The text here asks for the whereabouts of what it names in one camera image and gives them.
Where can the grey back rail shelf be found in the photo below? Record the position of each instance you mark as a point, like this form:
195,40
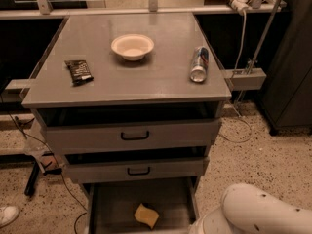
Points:
61,13

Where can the black clamp tool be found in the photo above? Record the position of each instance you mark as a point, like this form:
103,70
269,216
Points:
46,165

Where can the black snack packet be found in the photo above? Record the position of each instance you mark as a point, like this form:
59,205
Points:
79,72

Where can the grey bottom drawer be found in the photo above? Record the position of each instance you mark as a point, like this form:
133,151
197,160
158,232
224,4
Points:
112,206

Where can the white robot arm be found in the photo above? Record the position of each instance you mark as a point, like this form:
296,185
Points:
246,209

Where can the white shoe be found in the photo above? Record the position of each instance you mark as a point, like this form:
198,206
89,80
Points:
8,214

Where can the grey drawer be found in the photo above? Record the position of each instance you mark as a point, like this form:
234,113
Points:
106,137
112,206
117,171

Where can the grey top drawer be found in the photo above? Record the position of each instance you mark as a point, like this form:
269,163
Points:
106,137

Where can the dark cabinet at right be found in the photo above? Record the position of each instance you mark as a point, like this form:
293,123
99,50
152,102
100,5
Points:
286,95

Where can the grey metal bracket block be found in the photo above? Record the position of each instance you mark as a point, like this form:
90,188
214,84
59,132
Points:
240,80

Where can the black drawer handle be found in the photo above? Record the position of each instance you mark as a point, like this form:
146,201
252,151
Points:
134,136
138,171

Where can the grey drawer cabinet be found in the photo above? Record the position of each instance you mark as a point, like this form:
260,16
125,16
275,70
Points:
155,88

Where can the black top drawer handle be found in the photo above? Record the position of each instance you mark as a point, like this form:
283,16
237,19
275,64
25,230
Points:
134,136

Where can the silver blue drink can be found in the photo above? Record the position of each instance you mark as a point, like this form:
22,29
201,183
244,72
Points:
199,65

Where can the yellow sponge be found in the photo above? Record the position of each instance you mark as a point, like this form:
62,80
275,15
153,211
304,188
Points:
146,216

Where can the grey middle drawer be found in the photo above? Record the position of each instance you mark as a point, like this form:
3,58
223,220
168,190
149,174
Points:
117,171

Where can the metal rod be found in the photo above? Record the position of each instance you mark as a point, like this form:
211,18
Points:
256,4

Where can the white paper bowl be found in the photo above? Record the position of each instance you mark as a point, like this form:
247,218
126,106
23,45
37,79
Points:
132,47

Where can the black middle drawer handle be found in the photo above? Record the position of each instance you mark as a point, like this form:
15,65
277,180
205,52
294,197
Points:
138,171

